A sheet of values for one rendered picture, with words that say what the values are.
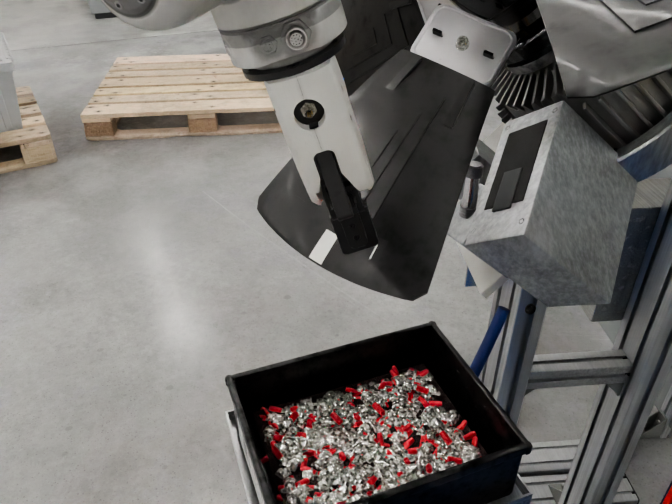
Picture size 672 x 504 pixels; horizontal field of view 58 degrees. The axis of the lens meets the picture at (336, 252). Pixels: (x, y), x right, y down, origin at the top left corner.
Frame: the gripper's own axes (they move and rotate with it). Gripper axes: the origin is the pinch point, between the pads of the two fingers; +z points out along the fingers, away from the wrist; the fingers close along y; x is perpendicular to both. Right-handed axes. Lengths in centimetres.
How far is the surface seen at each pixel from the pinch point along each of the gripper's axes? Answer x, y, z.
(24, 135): 149, 234, 47
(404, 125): -7.0, 11.3, -2.1
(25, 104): 163, 279, 44
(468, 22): -16.2, 18.2, -7.3
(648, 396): -35, 21, 62
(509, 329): -15.1, 21.6, 39.2
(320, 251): 4.2, 4.8, 4.6
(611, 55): -17.3, -10.6, -12.5
